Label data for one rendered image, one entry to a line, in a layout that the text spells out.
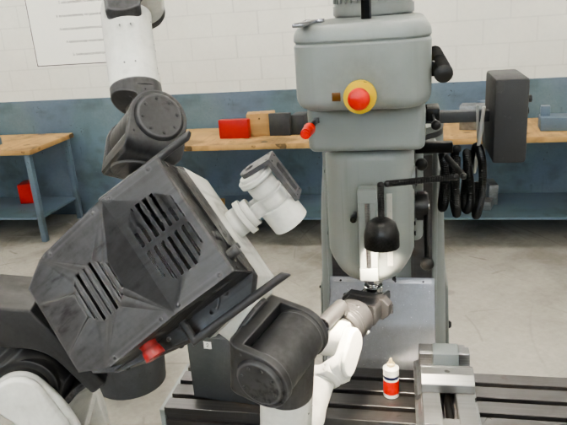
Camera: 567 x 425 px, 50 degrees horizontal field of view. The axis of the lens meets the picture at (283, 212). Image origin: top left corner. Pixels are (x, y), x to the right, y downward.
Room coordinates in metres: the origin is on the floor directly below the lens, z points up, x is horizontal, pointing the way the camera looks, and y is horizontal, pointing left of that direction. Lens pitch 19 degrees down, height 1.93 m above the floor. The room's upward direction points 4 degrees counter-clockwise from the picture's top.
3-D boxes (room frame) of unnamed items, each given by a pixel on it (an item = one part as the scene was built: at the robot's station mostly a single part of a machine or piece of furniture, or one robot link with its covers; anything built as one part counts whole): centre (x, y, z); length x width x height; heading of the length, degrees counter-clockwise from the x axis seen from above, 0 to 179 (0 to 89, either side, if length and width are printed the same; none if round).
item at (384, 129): (1.40, -0.22, 1.68); 0.34 x 0.24 x 0.10; 167
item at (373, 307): (1.28, -0.16, 1.23); 0.13 x 0.12 x 0.10; 59
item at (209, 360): (1.42, 0.15, 1.06); 0.22 x 0.12 x 0.20; 71
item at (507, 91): (1.58, -0.60, 1.62); 0.20 x 0.09 x 0.21; 167
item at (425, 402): (1.29, -0.37, 1.01); 0.35 x 0.15 x 0.11; 169
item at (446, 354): (1.32, -0.37, 1.07); 0.06 x 0.05 x 0.06; 79
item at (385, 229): (1.16, -0.20, 1.48); 0.07 x 0.07 x 0.06
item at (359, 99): (1.11, -0.15, 1.76); 0.04 x 0.03 x 0.04; 77
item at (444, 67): (1.36, -0.36, 1.79); 0.45 x 0.04 x 0.04; 167
